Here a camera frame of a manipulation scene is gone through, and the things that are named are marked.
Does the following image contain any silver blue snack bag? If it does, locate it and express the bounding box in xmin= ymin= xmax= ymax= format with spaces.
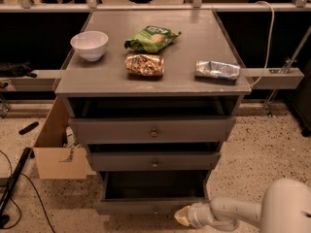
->
xmin=195 ymin=61 xmax=240 ymax=81

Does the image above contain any grey bottom drawer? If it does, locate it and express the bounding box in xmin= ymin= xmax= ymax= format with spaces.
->
xmin=94 ymin=170 xmax=210 ymax=215

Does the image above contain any cardboard box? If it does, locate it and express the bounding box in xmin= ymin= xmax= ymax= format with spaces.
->
xmin=33 ymin=98 xmax=88 ymax=180

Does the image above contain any grey wooden drawer cabinet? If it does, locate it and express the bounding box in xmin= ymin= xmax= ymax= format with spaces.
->
xmin=52 ymin=9 xmax=253 ymax=180

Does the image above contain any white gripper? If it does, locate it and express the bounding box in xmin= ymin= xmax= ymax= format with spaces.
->
xmin=174 ymin=203 xmax=212 ymax=228

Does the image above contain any black floor cable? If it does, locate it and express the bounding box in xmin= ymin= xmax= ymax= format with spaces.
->
xmin=0 ymin=150 xmax=56 ymax=233

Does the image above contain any grey middle drawer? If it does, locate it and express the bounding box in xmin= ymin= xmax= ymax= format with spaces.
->
xmin=87 ymin=143 xmax=220 ymax=171

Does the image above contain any green snack bag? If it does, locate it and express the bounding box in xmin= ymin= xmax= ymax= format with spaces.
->
xmin=124 ymin=25 xmax=181 ymax=53

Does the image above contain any white bowl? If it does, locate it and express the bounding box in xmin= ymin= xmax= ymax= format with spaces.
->
xmin=70 ymin=31 xmax=109 ymax=61

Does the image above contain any black pole on floor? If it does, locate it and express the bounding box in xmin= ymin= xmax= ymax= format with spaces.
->
xmin=0 ymin=148 xmax=31 ymax=229

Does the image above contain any black cloth on rail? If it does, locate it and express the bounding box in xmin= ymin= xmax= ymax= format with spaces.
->
xmin=0 ymin=62 xmax=37 ymax=78

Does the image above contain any grey drawer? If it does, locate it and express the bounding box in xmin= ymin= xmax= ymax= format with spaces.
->
xmin=94 ymin=170 xmax=210 ymax=215
xmin=69 ymin=116 xmax=235 ymax=145
xmin=87 ymin=143 xmax=220 ymax=171

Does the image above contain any metal railing frame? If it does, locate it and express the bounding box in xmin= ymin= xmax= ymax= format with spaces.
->
xmin=0 ymin=0 xmax=311 ymax=118

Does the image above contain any small black object on floor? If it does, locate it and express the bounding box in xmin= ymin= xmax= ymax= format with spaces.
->
xmin=18 ymin=121 xmax=39 ymax=135

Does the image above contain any brown snack bag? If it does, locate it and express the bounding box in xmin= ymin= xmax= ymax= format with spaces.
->
xmin=125 ymin=54 xmax=164 ymax=77

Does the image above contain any white cable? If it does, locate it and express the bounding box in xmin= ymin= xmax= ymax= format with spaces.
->
xmin=251 ymin=0 xmax=276 ymax=88

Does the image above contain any grey top drawer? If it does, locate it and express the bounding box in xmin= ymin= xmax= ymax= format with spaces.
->
xmin=69 ymin=116 xmax=235 ymax=145

